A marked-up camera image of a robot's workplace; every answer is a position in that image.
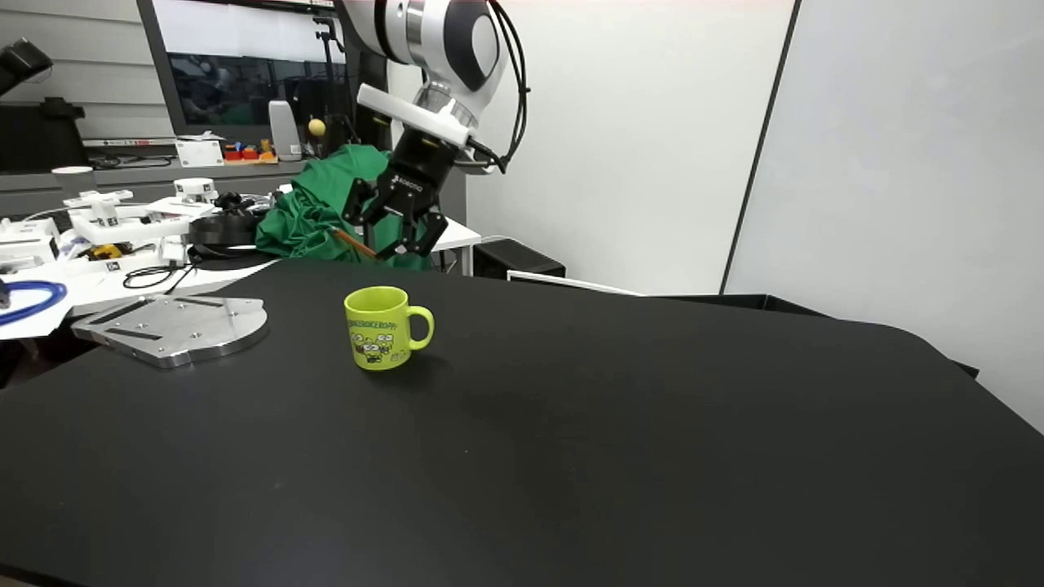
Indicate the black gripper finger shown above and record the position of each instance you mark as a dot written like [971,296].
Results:
[422,233]
[355,203]

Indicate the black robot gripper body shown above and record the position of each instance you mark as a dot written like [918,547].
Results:
[412,181]

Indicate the orange pen with metal tip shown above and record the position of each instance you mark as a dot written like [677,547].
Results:
[353,241]

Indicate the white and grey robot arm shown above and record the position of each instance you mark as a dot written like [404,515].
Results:
[461,49]

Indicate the lime green cartoon mug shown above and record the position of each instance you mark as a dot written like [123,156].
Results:
[387,328]

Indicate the green crumpled cloth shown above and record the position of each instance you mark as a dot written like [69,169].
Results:
[304,215]

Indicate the black box on floor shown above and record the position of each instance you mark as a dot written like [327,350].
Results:
[498,259]

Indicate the computer monitor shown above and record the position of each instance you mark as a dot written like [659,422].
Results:
[223,63]

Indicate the silver metal mounting plate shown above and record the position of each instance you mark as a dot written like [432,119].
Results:
[176,331]

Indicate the white side table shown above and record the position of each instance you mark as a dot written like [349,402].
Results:
[117,250]

